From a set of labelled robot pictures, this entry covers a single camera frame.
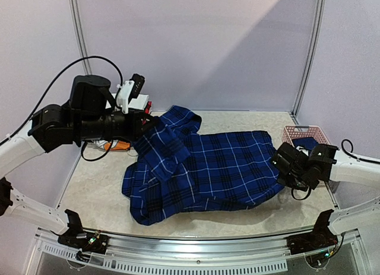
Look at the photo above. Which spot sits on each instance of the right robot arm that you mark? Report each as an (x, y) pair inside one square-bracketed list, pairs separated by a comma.
[(356, 169)]

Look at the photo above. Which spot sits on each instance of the red black plaid shirt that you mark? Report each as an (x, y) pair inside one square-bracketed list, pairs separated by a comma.
[(148, 107)]

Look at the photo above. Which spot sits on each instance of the aluminium frame post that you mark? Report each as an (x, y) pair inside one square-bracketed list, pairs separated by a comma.
[(78, 28), (316, 26)]

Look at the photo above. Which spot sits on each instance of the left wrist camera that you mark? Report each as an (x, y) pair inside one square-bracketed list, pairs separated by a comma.
[(131, 88)]

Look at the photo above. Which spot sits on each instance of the blue plaid flannel shirt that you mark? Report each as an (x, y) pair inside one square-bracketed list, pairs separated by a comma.
[(179, 170)]

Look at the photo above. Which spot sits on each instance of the aluminium front rail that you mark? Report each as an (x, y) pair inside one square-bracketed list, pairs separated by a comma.
[(129, 254)]

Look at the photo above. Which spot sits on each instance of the pink plastic laundry basket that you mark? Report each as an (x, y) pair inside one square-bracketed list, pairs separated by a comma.
[(305, 135)]

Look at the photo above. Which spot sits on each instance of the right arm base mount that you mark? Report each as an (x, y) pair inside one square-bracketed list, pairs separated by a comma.
[(320, 237)]

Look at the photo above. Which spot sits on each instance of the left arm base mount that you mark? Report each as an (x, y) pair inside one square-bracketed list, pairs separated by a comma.
[(84, 242)]

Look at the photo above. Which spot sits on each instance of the dark blue garment in basket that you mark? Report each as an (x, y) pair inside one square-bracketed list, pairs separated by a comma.
[(307, 143)]

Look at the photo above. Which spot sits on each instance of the left aluminium frame post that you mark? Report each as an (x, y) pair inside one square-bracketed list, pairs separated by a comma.
[(78, 28)]

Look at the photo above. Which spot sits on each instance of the white folded t-shirt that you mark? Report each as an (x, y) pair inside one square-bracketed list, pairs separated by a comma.
[(138, 103)]

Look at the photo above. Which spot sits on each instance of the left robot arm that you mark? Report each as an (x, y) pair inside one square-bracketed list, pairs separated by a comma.
[(91, 113)]

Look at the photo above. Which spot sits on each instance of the orange white printed shirt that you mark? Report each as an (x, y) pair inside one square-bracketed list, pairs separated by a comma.
[(115, 145)]

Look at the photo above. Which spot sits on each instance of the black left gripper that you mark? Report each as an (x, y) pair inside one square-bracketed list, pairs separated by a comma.
[(135, 129)]

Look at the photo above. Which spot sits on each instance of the right aluminium frame post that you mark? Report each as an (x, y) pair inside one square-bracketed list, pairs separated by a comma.
[(316, 26)]

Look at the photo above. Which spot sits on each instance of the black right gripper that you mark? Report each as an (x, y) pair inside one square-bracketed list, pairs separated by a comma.
[(285, 161)]

